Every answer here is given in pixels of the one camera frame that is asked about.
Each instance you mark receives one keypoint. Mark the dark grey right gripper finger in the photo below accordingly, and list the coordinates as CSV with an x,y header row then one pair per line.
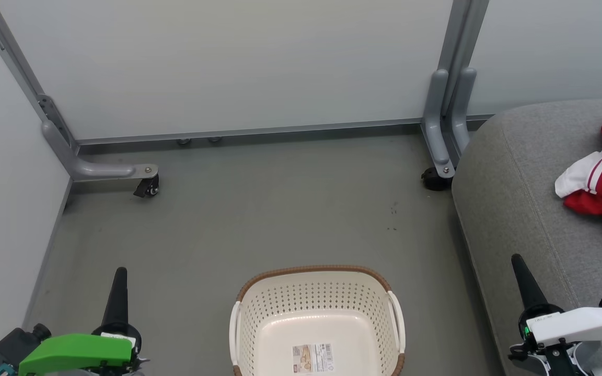
x,y
530,292

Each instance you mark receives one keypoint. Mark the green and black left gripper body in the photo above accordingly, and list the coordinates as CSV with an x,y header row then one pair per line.
x,y
76,352

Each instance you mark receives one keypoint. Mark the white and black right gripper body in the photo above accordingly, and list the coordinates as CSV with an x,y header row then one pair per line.
x,y
583,324

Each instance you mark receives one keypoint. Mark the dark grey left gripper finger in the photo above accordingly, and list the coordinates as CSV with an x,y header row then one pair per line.
x,y
117,303

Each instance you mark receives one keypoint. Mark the cream laundry basket brown rim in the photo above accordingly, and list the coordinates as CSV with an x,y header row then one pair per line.
x,y
311,324

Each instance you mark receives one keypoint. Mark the grey fabric sofa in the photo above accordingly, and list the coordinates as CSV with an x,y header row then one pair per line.
x,y
515,209

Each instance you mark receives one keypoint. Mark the black caster wheel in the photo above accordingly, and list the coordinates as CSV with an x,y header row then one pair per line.
x,y
148,187
435,180

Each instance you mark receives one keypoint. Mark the long grey partition foot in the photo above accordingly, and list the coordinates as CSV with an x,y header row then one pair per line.
x,y
102,171

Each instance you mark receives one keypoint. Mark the grey curved partition foot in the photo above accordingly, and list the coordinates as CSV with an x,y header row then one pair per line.
x,y
435,120
465,94

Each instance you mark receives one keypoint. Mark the paper product label sticker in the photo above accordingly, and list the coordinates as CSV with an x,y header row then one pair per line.
x,y
313,357

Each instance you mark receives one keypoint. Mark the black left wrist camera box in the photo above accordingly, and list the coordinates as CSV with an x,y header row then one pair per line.
x,y
16,344

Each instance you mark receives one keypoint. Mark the grey partition bottom rail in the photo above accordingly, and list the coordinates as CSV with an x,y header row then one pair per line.
x,y
280,130

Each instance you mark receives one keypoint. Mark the grey upright partition post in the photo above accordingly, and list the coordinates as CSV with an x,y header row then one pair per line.
x,y
465,31

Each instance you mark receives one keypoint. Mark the grey slanted partition post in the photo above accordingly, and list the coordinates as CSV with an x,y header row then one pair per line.
x,y
12,52

